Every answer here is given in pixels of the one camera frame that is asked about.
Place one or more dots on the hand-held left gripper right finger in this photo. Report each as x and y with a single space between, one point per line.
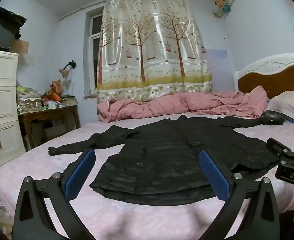
215 176

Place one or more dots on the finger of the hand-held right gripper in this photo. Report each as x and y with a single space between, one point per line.
278 146

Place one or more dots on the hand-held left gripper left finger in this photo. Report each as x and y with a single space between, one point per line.
80 175

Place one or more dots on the black puffer jacket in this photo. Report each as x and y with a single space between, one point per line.
161 155

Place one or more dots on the light blue cloth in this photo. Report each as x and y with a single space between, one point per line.
290 121

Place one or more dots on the pink floral pillow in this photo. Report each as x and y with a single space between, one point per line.
290 105

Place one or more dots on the white storage box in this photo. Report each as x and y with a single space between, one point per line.
55 131

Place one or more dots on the white and wooden headboard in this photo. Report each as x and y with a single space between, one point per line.
269 80

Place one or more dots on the wooden desk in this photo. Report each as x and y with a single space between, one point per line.
49 112

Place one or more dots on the bed with pink floral sheet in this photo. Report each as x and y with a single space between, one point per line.
137 222

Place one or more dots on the pink checked quilt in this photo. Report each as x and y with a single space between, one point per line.
174 105

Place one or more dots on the orange snack bag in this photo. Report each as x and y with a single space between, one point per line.
54 90

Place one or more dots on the stack of papers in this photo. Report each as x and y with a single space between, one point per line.
28 100

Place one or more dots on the pink desk lamp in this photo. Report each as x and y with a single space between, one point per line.
65 71

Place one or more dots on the white drawer cabinet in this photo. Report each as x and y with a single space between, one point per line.
2 105

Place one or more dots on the white framed window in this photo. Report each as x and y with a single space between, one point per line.
94 42

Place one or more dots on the tree print curtain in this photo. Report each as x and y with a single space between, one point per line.
152 50

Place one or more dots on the cardboard box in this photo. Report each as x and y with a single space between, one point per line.
21 46

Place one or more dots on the stuffed doll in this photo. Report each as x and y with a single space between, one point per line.
221 5

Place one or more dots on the dark bag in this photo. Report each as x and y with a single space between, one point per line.
2 30

